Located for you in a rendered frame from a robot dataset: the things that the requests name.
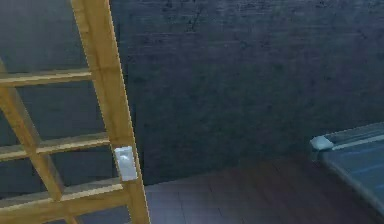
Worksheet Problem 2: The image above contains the yellow wooden glazed door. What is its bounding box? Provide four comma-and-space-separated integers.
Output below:
0, 0, 152, 224

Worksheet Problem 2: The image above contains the pale blue pillow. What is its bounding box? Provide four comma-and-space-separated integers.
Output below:
309, 135, 335, 152

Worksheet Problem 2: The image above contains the silver door handle plate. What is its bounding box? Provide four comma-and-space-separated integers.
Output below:
113, 145, 139, 182

